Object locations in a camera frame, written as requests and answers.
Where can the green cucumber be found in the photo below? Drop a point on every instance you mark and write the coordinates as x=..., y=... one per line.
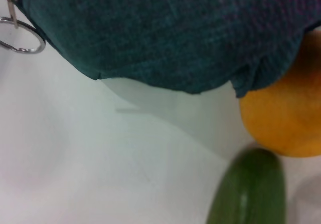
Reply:
x=250, y=191

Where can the dark blue insulated bag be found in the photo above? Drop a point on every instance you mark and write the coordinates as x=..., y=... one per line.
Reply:
x=163, y=33

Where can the orange yellow pear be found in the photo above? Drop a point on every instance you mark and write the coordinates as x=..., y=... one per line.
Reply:
x=283, y=118

